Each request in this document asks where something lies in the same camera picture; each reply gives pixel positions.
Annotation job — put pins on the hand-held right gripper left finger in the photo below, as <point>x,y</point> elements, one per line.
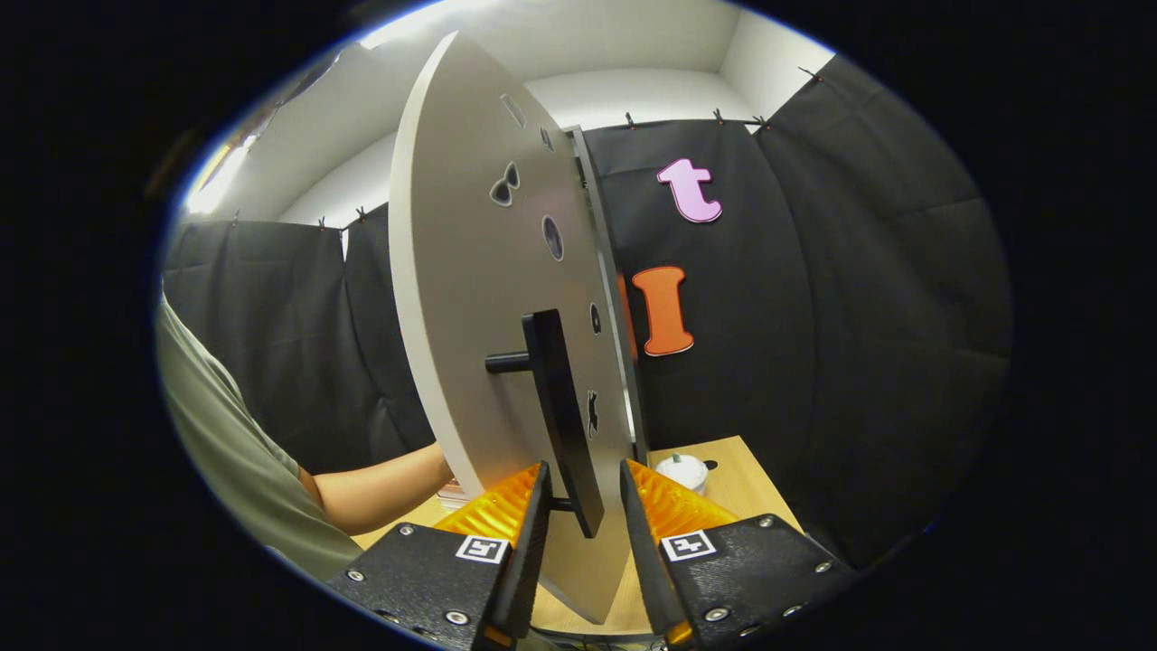
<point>524,561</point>

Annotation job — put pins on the black backdrop cloth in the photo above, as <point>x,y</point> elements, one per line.
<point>813,316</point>

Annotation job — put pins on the beige cabinet door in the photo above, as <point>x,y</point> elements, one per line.
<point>452,271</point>

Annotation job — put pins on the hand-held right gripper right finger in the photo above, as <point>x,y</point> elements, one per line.
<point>646,551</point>

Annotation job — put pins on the small white round container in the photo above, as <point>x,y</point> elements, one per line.
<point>682,472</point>

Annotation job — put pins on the narrow ceiling light panel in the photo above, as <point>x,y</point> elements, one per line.
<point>217,176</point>

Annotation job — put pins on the row of black cloth clips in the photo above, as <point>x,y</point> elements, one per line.
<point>630,120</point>

